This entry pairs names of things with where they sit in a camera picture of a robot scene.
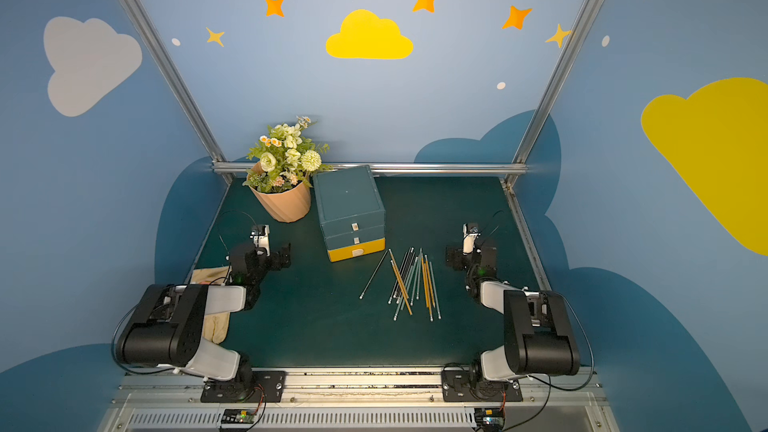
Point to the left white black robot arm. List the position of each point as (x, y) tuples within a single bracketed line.
[(166, 327)]

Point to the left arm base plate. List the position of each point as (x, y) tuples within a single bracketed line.
[(261, 385)]

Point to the aluminium frame post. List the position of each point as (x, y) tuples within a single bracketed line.
[(581, 27), (143, 24)]

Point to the left green circuit board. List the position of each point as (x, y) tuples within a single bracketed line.
[(238, 418)]

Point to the right green circuit board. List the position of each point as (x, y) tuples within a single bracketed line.
[(489, 419)]

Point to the beige cloth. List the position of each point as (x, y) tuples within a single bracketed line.
[(215, 326)]

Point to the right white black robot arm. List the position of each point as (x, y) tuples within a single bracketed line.
[(537, 334)]

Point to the lone black pencil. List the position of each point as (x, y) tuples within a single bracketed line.
[(373, 274)]

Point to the artificial green white flowers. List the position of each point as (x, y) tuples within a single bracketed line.
[(285, 158)]

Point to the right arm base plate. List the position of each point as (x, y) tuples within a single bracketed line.
[(458, 385)]

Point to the yellow bottom drawer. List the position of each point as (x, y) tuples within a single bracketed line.
[(357, 250)]

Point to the left aluminium frame post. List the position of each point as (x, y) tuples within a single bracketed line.
[(143, 24)]

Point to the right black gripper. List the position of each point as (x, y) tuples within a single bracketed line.
[(460, 256)]

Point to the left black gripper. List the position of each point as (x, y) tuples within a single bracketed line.
[(275, 255)]

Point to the aluminium front rail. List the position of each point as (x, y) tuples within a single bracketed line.
[(359, 399)]

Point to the teal drawer cabinet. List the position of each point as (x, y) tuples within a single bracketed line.
[(350, 209)]

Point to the yellow pencil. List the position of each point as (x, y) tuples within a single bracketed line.
[(425, 282), (431, 316), (405, 299)]

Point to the green circuit board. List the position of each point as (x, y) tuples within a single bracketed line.
[(489, 419), (238, 418)]

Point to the right aluminium frame post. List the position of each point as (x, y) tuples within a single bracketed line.
[(581, 27)]

